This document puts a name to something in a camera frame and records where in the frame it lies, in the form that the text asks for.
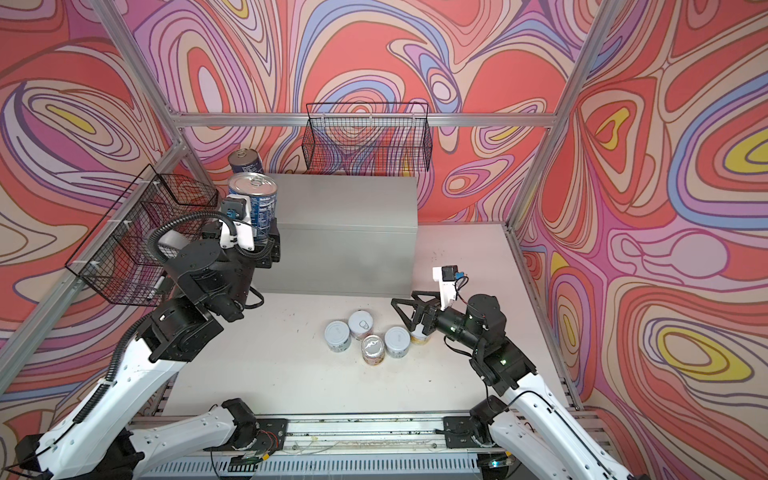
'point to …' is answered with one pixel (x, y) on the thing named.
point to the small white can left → (337, 336)
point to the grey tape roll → (173, 239)
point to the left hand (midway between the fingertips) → (252, 215)
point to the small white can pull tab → (360, 323)
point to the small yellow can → (419, 341)
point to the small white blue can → (397, 340)
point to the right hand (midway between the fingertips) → (404, 305)
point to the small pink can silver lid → (373, 350)
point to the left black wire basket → (115, 259)
